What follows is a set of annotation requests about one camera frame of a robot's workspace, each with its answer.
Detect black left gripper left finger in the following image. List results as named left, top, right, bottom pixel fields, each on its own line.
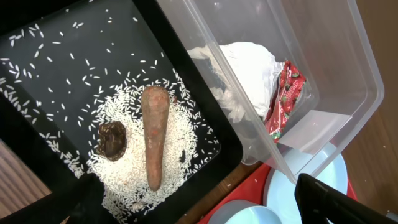
left=1, top=174, right=104, bottom=224

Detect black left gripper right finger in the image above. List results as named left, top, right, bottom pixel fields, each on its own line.
left=295, top=174, right=397, bottom=224

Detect white rice pile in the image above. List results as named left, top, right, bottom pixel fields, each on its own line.
left=87, top=86, right=198, bottom=223

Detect brown food lump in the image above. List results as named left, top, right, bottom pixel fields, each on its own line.
left=96, top=121, right=127, bottom=162

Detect light blue rice bowl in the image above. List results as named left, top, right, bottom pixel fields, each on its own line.
left=208, top=200, right=282, bottom=224

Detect brown carrot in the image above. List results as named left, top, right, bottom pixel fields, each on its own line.
left=141, top=86, right=170, bottom=192

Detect black food waste tray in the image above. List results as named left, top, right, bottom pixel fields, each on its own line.
left=1, top=1, right=243, bottom=223

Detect clear plastic waste bin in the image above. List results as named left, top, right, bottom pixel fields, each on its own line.
left=158, top=0, right=384, bottom=182

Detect light blue plate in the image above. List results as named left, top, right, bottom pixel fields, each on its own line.
left=262, top=142, right=348, bottom=224

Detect red snack wrapper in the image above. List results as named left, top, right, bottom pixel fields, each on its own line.
left=264, top=60, right=307, bottom=143

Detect crumpled white tissue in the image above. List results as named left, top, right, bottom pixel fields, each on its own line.
left=187, top=42, right=285, bottom=123

